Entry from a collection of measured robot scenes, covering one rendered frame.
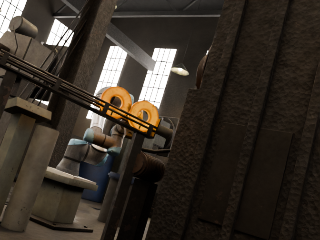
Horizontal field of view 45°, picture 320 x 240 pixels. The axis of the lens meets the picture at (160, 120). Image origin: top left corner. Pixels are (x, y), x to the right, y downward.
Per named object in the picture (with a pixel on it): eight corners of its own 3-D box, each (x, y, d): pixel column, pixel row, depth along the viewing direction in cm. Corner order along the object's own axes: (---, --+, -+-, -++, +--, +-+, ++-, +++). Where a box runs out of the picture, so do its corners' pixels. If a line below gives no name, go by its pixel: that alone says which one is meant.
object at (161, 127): (170, 140, 196) (175, 129, 197) (155, 132, 193) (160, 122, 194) (165, 140, 201) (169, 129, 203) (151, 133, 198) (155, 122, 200)
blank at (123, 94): (136, 95, 192) (134, 95, 195) (109, 80, 186) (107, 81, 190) (124, 123, 188) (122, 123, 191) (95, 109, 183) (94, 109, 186)
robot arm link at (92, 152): (80, 156, 261) (114, 85, 249) (101, 163, 266) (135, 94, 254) (81, 164, 250) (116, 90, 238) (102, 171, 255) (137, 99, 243)
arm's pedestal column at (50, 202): (5, 210, 236) (19, 169, 240) (47, 215, 270) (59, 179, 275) (53, 230, 217) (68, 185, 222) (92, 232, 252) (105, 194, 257)
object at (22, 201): (30, 233, 189) (64, 132, 199) (10, 231, 179) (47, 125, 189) (15, 225, 196) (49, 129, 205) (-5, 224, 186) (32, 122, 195)
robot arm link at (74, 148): (62, 155, 255) (69, 135, 257) (81, 161, 259) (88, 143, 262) (65, 155, 244) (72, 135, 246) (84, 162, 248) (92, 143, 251)
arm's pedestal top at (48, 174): (28, 172, 242) (31, 165, 243) (60, 179, 270) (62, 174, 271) (67, 184, 227) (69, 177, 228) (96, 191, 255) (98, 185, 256)
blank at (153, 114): (163, 108, 197) (160, 109, 200) (136, 95, 192) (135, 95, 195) (151, 136, 193) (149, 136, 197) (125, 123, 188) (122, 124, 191)
